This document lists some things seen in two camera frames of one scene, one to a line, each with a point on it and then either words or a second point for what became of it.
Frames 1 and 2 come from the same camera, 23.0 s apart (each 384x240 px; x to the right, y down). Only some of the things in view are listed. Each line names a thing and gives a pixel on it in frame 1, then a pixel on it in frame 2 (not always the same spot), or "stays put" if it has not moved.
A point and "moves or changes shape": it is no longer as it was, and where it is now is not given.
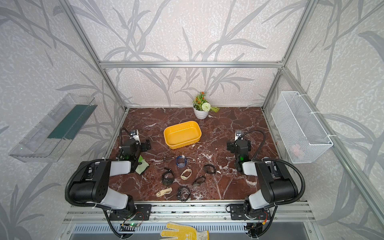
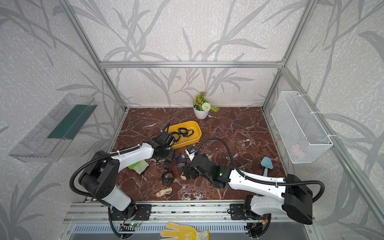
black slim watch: (210, 169) moves or changes shape
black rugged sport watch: (183, 193) to (173, 133)
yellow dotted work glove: (183, 232) stays put
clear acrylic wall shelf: (47, 141) stays put
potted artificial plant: (201, 106) stays put
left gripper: (142, 145) to (170, 157)
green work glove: (141, 168) stays put
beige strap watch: (184, 177) stays put
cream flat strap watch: (166, 191) stays put
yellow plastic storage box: (182, 135) stays put
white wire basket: (302, 138) stays put
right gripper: (231, 146) to (189, 168)
